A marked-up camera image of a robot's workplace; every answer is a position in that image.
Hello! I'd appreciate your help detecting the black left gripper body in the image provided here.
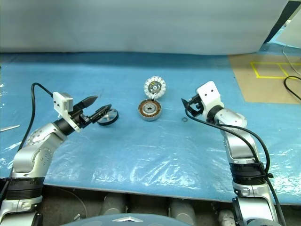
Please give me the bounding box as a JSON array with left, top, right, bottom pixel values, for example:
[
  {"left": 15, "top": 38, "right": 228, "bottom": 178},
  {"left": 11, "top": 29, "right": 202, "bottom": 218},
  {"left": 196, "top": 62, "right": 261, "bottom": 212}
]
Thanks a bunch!
[{"left": 68, "top": 104, "right": 95, "bottom": 129}]

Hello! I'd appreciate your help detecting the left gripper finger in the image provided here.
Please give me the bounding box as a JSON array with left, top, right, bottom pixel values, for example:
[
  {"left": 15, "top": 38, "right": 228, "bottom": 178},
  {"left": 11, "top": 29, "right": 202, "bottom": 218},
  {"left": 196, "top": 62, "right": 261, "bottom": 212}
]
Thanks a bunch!
[
  {"left": 90, "top": 105, "right": 111, "bottom": 123},
  {"left": 74, "top": 95, "right": 98, "bottom": 110}
]

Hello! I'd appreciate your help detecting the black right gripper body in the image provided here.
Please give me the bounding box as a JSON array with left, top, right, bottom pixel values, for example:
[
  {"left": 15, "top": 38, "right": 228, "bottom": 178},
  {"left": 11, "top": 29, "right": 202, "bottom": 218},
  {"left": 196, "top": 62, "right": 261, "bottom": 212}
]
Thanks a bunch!
[{"left": 187, "top": 94, "right": 205, "bottom": 118}]

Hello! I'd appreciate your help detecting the silver black motor rotor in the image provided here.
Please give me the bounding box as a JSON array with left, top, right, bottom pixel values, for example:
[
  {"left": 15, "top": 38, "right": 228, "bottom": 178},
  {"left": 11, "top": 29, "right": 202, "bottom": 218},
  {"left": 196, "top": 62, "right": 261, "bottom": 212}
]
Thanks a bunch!
[{"left": 97, "top": 108, "right": 119, "bottom": 127}]

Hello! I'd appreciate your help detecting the copper wound stator disc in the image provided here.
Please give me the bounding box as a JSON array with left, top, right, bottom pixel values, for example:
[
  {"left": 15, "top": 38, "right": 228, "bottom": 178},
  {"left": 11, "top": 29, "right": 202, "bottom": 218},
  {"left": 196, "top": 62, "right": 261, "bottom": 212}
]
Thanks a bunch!
[{"left": 137, "top": 98, "right": 164, "bottom": 122}]

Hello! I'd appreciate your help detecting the white fan rotor disc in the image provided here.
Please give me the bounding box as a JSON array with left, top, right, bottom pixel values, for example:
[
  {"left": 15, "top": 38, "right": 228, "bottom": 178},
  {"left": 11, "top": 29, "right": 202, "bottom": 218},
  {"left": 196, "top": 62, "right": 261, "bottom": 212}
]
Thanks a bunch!
[{"left": 143, "top": 75, "right": 167, "bottom": 100}]

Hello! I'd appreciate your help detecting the blue plastic table sheet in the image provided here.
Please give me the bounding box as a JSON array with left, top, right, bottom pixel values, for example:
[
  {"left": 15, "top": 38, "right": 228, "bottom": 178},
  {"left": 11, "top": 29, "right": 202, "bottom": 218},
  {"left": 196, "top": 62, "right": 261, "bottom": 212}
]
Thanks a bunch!
[{"left": 0, "top": 43, "right": 301, "bottom": 203}]

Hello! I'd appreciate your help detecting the thin metal rod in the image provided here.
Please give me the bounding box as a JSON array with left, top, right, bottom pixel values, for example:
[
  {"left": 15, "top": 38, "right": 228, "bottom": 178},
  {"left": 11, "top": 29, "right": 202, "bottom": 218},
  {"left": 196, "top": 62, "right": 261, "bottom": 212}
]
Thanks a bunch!
[{"left": 0, "top": 125, "right": 21, "bottom": 132}]

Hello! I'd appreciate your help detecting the brown cardboard sheet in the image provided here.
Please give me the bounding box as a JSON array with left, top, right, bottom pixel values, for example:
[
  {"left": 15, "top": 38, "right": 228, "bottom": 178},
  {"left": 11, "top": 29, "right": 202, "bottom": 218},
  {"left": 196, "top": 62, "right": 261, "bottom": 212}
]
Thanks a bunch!
[{"left": 227, "top": 54, "right": 301, "bottom": 105}]

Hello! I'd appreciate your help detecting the white foam backdrop sheet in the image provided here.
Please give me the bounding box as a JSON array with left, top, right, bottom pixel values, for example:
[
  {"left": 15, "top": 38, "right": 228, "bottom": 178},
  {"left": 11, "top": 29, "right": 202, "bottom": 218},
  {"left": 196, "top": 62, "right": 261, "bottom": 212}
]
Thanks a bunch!
[{"left": 0, "top": 0, "right": 291, "bottom": 57}]

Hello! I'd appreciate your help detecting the grey rounded shape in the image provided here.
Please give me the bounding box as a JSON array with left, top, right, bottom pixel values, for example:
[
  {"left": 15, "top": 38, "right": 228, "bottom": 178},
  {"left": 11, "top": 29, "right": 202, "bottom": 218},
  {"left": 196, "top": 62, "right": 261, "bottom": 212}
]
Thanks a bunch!
[
  {"left": 102, "top": 194, "right": 129, "bottom": 215},
  {"left": 169, "top": 200, "right": 197, "bottom": 222},
  {"left": 218, "top": 210, "right": 236, "bottom": 226}
]

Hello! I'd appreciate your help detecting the grey robot torso with chevron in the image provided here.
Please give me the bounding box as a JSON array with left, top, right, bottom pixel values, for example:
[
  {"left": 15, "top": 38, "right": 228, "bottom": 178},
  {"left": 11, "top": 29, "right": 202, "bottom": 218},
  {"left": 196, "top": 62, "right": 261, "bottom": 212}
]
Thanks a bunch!
[{"left": 72, "top": 213, "right": 182, "bottom": 226}]

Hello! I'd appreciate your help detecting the white board panel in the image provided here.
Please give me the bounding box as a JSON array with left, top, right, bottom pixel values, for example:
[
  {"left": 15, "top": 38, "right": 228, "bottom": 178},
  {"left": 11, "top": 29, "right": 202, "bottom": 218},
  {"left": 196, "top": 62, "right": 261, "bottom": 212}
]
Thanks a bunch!
[{"left": 275, "top": 14, "right": 301, "bottom": 48}]

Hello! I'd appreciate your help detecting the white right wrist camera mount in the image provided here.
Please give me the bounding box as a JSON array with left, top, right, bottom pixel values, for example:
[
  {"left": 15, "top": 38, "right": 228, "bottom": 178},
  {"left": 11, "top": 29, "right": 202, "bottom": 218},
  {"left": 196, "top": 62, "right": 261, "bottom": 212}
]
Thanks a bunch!
[{"left": 196, "top": 81, "right": 224, "bottom": 120}]

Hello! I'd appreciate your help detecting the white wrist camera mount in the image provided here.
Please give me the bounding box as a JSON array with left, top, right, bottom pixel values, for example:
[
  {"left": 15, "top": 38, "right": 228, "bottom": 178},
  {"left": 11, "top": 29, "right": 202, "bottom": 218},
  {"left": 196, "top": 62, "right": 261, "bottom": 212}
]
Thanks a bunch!
[
  {"left": 196, "top": 81, "right": 224, "bottom": 120},
  {"left": 53, "top": 91, "right": 82, "bottom": 133}
]

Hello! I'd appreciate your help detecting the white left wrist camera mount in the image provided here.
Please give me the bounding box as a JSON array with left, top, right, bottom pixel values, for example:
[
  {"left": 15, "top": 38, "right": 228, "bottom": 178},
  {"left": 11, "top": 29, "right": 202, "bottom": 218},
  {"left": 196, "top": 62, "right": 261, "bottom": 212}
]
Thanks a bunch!
[{"left": 53, "top": 91, "right": 82, "bottom": 133}]

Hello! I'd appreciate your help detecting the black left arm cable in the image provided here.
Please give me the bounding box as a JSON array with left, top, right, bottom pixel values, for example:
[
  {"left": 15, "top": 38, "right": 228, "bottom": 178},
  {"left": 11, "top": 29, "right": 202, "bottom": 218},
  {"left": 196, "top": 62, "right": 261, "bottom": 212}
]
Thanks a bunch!
[{"left": 17, "top": 82, "right": 54, "bottom": 152}]

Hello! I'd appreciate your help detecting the thin white wire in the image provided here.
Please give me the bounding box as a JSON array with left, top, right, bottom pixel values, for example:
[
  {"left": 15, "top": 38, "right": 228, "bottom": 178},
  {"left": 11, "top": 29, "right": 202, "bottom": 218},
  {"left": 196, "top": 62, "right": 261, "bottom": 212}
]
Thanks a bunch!
[{"left": 58, "top": 189, "right": 88, "bottom": 218}]

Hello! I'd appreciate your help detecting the black looped floor cable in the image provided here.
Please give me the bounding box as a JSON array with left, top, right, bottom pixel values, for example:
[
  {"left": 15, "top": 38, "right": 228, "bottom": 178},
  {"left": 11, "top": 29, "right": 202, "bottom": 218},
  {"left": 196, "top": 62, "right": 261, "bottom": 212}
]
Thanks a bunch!
[{"left": 283, "top": 75, "right": 301, "bottom": 103}]

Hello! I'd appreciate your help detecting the thin white floor cable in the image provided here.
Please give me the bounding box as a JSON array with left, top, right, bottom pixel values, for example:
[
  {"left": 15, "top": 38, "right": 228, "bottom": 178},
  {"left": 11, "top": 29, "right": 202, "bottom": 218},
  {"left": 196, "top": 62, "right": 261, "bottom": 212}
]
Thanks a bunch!
[{"left": 282, "top": 44, "right": 301, "bottom": 77}]

